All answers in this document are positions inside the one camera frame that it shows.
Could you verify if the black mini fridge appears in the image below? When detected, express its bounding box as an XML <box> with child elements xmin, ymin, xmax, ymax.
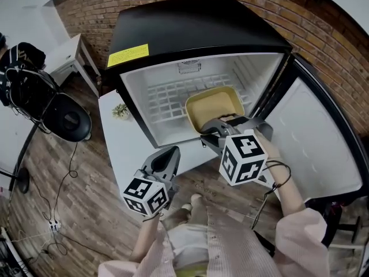
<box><xmin>105</xmin><ymin>0</ymin><xmax>295</xmax><ymax>149</ymax></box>

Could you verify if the black backpack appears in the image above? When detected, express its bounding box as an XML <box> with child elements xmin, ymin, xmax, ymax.
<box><xmin>0</xmin><ymin>41</ymin><xmax>56</xmax><ymax>111</ymax></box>

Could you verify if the person's pink shirt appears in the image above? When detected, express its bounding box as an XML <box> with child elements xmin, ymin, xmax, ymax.
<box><xmin>97</xmin><ymin>194</ymin><xmax>332</xmax><ymax>277</ymax></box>

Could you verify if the person's left forearm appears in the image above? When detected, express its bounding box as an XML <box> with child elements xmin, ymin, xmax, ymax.
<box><xmin>131</xmin><ymin>212</ymin><xmax>163</xmax><ymax>263</ymax></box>

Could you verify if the black round stool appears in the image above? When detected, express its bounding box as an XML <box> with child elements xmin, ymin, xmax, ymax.
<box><xmin>43</xmin><ymin>92</ymin><xmax>93</xmax><ymax>143</ymax></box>

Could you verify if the person's right forearm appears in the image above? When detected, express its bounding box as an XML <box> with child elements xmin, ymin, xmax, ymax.
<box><xmin>256</xmin><ymin>134</ymin><xmax>307</xmax><ymax>223</ymax></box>

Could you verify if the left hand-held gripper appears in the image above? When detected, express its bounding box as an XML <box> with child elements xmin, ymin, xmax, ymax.
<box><xmin>123</xmin><ymin>146</ymin><xmax>181</xmax><ymax>216</ymax></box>

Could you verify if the yellow square container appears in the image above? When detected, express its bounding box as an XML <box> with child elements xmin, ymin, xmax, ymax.
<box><xmin>185</xmin><ymin>86</ymin><xmax>246</xmax><ymax>134</ymax></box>

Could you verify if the black floor stand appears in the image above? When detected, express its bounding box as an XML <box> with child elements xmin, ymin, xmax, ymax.
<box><xmin>8</xmin><ymin>122</ymin><xmax>40</xmax><ymax>195</ymax></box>

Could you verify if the black floor cable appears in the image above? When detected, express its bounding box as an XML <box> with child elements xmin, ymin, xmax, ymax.
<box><xmin>53</xmin><ymin>141</ymin><xmax>79</xmax><ymax>222</ymax></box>

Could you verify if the white wire fridge shelf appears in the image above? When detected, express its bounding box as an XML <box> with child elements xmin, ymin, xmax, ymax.
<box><xmin>146</xmin><ymin>73</ymin><xmax>252</xmax><ymax>124</ymax></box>

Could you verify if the yellow warning label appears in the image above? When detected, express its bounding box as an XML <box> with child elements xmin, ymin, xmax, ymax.
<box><xmin>106</xmin><ymin>43</ymin><xmax>150</xmax><ymax>69</ymax></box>

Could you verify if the black fridge door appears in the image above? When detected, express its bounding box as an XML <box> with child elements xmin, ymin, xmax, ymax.
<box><xmin>250</xmin><ymin>53</ymin><xmax>369</xmax><ymax>207</ymax></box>

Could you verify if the white desk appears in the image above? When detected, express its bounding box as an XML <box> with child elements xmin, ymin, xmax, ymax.
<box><xmin>48</xmin><ymin>33</ymin><xmax>102</xmax><ymax>98</ymax></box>

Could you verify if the white low table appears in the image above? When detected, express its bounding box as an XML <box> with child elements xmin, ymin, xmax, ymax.
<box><xmin>97</xmin><ymin>89</ymin><xmax>224</xmax><ymax>197</ymax></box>

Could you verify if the small potted plant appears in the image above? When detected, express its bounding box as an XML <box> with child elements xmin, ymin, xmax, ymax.
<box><xmin>111</xmin><ymin>103</ymin><xmax>130</xmax><ymax>121</ymax></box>

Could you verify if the black wrist cord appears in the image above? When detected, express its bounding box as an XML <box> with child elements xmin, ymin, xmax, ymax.
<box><xmin>250</xmin><ymin>159</ymin><xmax>292</xmax><ymax>230</ymax></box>

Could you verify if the black metal frame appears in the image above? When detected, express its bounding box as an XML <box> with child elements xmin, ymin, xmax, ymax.
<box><xmin>305</xmin><ymin>197</ymin><xmax>367</xmax><ymax>250</ymax></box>

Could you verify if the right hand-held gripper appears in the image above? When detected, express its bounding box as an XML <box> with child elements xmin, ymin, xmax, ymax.
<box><xmin>201</xmin><ymin>114</ymin><xmax>274</xmax><ymax>187</ymax></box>

